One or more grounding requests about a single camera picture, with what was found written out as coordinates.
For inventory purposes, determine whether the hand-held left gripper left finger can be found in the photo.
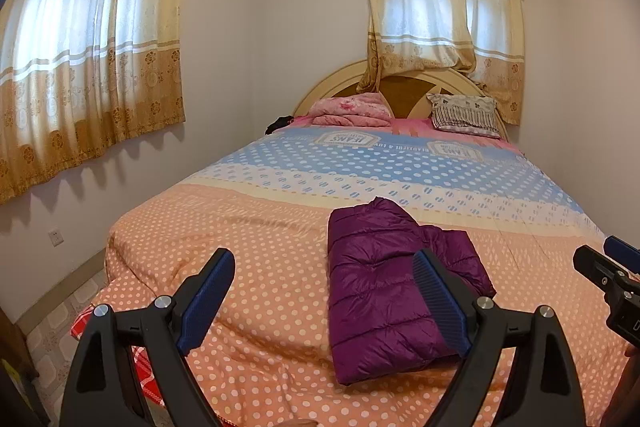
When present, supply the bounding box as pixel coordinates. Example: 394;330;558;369
59;248;236;427

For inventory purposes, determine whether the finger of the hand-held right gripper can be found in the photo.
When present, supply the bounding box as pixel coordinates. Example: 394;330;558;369
603;235;640;262
573;245;628;293

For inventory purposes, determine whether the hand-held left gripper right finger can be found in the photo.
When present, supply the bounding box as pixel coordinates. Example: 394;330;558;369
411;248;583;427

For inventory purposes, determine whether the purple puffer jacket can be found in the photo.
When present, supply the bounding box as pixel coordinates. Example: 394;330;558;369
327;198;497;385

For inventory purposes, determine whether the red checked sheet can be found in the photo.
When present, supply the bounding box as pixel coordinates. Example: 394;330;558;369
70;302;166;405

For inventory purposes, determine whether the bed with polka-dot quilt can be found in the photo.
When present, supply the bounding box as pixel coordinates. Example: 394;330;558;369
92;127;633;427

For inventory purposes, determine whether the pink bed sheet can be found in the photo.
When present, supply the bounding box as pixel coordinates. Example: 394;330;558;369
290;116;521;152

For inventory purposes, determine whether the striped pillow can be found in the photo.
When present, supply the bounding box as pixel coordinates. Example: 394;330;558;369
426;93;502;138

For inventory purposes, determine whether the dark cloth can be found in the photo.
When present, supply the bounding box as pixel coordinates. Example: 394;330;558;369
265;116;296;134

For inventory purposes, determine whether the pink folded blanket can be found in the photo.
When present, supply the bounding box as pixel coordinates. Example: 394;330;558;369
309;93;394;128

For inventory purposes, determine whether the cream wooden headboard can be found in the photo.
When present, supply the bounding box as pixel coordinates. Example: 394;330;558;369
292;59;511;140

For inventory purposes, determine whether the wide yellow floral curtain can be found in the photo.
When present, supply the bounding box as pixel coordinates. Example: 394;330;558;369
0;0;193;205

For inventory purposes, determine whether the narrow yellow floral curtain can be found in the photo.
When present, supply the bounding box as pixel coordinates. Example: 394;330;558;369
356;0;525;126

